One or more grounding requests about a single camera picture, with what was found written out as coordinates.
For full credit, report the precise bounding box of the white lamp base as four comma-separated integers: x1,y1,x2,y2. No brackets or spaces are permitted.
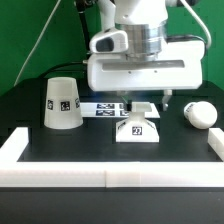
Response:
116,102,159,143

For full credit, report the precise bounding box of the white U-shaped fence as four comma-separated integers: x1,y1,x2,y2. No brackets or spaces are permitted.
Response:
0,127,224,188

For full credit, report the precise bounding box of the white cable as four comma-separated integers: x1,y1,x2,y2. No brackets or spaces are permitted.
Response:
13,0,63,87

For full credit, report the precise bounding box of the white lamp shade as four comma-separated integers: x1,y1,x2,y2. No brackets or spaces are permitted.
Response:
44,77,83,130

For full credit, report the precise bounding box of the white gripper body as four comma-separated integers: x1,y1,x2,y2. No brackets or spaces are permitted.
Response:
87,41,205,91

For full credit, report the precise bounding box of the black cable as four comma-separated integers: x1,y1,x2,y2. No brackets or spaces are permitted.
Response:
39,0,98,79

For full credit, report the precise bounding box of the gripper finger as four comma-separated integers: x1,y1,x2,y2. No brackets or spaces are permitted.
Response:
122,92,132,112
162,90,173,111

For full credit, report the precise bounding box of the white lamp bulb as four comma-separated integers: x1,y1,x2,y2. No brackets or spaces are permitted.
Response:
184,101,218,129

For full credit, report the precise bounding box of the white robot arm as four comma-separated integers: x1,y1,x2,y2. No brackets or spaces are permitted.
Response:
87,0,212,107

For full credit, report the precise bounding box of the white marker sheet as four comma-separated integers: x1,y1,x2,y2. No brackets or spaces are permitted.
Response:
81,102,160,118

